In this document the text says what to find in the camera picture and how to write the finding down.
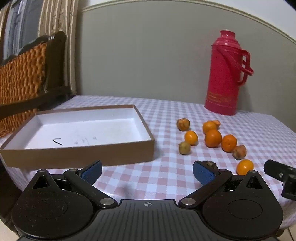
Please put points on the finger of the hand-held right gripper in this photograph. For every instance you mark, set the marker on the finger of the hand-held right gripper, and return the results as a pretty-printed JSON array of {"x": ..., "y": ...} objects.
[{"x": 275, "y": 169}]

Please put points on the red thermos flask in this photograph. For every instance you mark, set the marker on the red thermos flask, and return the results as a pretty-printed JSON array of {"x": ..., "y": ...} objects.
[{"x": 222, "y": 81}]

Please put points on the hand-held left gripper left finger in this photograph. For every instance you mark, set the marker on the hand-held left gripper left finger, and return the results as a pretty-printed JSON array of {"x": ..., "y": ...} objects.
[{"x": 92, "y": 173}]

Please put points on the striped beige curtain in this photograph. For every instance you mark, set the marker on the striped beige curtain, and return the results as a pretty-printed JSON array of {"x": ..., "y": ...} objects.
[{"x": 57, "y": 18}]

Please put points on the green-brown small fruit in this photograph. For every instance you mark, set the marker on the green-brown small fruit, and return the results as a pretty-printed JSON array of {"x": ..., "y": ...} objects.
[{"x": 184, "y": 147}]

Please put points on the pink checkered tablecloth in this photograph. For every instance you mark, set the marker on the pink checkered tablecloth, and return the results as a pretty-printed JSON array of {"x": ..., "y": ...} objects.
[{"x": 161, "y": 111}]

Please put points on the window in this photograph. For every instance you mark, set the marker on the window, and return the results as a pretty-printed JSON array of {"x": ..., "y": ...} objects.
[{"x": 23, "y": 23}]

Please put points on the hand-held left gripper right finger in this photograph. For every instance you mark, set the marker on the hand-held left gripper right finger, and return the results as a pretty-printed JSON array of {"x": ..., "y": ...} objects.
[{"x": 203, "y": 173}]

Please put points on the brownish carrot piece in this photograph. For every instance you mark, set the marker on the brownish carrot piece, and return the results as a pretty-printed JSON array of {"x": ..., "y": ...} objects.
[{"x": 239, "y": 152}]

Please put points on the small orange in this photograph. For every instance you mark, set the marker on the small orange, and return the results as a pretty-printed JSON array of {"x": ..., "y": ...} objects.
[
  {"x": 245, "y": 167},
  {"x": 209, "y": 128},
  {"x": 191, "y": 137},
  {"x": 229, "y": 143}
]

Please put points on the small brown dried fruit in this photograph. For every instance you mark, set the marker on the small brown dried fruit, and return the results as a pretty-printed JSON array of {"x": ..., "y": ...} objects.
[{"x": 210, "y": 164}]

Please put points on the large orange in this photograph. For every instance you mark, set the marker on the large orange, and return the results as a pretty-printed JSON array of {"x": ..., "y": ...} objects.
[{"x": 213, "y": 138}]

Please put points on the brown cardboard box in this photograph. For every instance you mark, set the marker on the brown cardboard box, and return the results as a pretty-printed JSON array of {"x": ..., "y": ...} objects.
[{"x": 81, "y": 127}]

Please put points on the brown dried fruit half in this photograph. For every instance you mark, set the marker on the brown dried fruit half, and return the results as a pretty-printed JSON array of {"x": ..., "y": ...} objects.
[{"x": 183, "y": 124}]

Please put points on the dark wooden wicker chair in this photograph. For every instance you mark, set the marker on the dark wooden wicker chair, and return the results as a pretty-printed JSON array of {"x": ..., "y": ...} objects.
[{"x": 20, "y": 76}]

